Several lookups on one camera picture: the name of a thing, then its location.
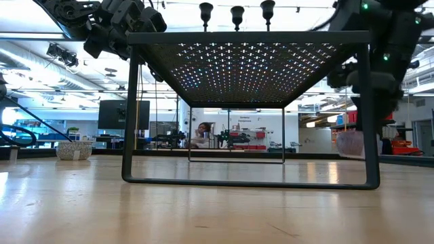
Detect black ceiling-mounted device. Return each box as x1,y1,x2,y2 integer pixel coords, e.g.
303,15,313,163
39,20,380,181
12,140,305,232
46,43,79,68

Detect grey patterned ceramic bowl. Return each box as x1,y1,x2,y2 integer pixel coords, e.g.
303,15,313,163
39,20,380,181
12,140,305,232
56,140,94,161

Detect shelf with red bins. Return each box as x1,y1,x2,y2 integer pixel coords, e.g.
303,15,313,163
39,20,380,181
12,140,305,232
330,110,425,157

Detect looped black arm cable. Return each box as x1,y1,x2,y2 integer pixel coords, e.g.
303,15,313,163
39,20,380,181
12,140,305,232
0,123,37,148

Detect black monitor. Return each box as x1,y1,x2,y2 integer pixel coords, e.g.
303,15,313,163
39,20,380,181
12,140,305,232
98,99,151,131

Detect person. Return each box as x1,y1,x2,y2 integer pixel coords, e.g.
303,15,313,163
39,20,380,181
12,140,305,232
185,121,213,150

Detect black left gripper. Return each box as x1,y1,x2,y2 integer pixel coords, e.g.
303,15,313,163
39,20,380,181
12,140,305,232
83,0,168,61

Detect background robot workstation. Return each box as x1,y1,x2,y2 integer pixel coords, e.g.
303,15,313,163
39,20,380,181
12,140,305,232
214,123,269,151

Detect straight black arm cable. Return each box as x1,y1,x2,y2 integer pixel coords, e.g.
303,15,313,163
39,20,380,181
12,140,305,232
1,94,75,143

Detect red patterned ceramic bowl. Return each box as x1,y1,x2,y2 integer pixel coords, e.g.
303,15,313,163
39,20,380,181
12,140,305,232
335,130,384,160

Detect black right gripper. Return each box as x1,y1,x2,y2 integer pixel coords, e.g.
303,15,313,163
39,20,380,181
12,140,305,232
326,59,406,133

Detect black perforated metal stand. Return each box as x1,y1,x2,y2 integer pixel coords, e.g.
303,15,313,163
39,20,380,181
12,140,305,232
121,30,382,190

